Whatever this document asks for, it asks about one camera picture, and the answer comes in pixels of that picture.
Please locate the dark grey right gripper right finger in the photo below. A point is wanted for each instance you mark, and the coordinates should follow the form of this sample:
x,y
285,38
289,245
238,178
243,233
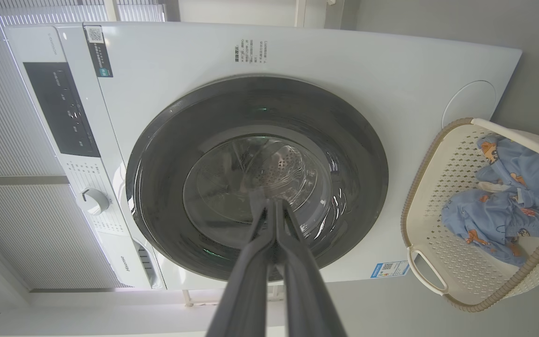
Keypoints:
x,y
307,290

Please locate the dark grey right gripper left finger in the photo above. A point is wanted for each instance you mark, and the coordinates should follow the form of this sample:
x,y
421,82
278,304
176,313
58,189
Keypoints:
x,y
246,290

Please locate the dark round washer door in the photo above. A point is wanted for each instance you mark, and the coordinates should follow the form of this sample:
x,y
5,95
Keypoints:
x,y
166,187

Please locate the stainless steel washing machine drum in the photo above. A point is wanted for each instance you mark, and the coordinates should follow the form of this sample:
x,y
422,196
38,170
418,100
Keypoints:
x,y
232,187

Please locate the white washing machine control dial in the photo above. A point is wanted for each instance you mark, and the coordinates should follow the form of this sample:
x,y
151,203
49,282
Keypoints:
x,y
92,201

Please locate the white front-load washing machine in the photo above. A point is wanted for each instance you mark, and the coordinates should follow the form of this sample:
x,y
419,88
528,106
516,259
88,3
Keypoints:
x,y
166,61

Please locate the black washing machine display panel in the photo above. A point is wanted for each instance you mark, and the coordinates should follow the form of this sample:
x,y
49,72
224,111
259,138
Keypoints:
x,y
63,112

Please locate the blue energy label sticker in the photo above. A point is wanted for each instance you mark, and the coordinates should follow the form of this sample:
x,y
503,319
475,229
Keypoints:
x,y
389,269

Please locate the white detergent drawer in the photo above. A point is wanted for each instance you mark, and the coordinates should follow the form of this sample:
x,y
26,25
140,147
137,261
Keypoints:
x,y
124,262

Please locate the cream perforated laundry basket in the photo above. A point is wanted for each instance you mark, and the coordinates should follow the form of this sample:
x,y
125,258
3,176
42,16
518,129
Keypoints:
x,y
447,196

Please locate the round white filter cover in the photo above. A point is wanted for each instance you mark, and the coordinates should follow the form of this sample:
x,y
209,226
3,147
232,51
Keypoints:
x,y
468,103

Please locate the white metal railing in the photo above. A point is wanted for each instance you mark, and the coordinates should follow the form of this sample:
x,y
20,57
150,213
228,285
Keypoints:
x,y
300,11

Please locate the black QR code sticker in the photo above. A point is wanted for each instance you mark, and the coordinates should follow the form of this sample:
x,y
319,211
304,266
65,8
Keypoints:
x,y
98,51

